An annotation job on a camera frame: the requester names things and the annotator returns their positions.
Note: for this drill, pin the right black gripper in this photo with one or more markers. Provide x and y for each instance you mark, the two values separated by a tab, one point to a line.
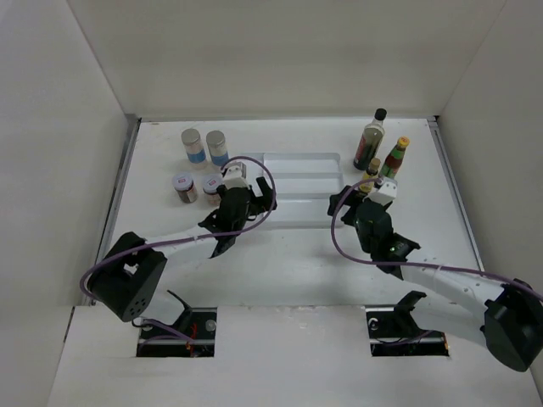
353	199

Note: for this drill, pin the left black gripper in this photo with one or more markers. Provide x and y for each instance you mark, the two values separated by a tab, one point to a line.
264	199

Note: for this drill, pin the orange spice jar white lid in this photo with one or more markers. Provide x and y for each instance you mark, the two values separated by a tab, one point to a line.
210	184

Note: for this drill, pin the blue label jar silver lid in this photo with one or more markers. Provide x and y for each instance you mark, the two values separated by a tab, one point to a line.
216	142

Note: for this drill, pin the dark spice jar white lid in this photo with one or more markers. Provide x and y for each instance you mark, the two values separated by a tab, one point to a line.
184	186

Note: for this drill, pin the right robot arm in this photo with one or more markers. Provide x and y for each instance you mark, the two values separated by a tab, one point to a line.
501	314

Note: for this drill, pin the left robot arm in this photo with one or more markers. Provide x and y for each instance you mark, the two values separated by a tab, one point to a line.
126	280

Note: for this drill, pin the small yellow label bottle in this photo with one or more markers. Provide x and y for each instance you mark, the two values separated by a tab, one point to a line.
370	174

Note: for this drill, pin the white divided organizer tray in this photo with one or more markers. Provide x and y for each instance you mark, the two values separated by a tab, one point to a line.
304	183

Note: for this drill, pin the red sauce bottle yellow cap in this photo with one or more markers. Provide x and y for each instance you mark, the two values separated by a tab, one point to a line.
395	158

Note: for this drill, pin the dark soy sauce bottle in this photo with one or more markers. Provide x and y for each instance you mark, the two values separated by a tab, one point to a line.
370	141

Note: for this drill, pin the blue label jar far left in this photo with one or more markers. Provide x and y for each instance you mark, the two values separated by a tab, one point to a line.
194	148

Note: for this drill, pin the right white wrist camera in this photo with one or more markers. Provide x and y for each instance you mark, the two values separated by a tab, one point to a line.
385	192

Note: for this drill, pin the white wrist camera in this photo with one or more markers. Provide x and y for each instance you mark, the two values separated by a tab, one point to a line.
234	175
385	192

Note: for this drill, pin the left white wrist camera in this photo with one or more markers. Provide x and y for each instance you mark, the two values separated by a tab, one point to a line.
234	175

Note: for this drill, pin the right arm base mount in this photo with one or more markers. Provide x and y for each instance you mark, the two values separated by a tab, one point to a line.
393	333

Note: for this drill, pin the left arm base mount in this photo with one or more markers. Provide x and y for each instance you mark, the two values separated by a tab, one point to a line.
193	335

